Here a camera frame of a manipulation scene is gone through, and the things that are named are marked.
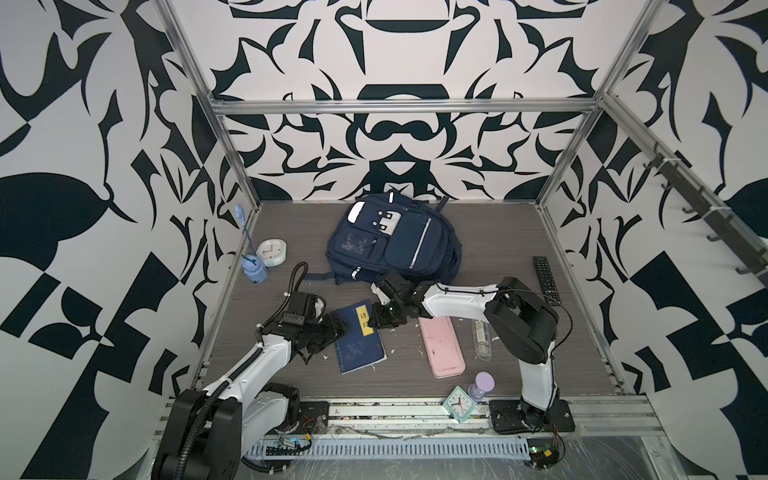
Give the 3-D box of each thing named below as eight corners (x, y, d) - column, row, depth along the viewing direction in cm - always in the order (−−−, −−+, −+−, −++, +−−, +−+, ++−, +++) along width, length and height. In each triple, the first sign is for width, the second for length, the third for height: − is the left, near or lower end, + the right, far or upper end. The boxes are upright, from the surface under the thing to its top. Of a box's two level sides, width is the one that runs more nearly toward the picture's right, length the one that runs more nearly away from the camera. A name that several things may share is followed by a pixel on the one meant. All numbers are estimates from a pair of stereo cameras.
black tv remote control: (547, 305, 96) (551, 301, 94) (533, 260, 107) (536, 256, 104) (557, 305, 96) (561, 301, 94) (542, 261, 107) (546, 256, 104)
